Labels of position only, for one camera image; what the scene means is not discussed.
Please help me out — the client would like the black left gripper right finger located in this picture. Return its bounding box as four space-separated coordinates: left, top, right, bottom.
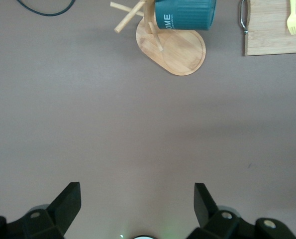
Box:
187 183 296 239

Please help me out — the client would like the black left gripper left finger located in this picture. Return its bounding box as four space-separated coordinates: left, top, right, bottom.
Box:
0 182 82 239

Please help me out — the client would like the teal ribbed ceramic cup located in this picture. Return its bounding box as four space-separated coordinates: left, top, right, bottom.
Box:
154 0 217 31

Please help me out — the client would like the wooden mug tree rack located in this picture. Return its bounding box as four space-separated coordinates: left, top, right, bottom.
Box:
109 0 206 76

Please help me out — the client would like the wooden cutting board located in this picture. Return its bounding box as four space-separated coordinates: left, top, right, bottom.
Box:
238 0 296 56

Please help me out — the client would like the yellow plastic fork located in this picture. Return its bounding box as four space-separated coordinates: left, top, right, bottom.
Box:
287 0 296 35

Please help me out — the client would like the black looped table cable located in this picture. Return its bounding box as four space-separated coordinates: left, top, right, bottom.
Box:
16 0 75 17

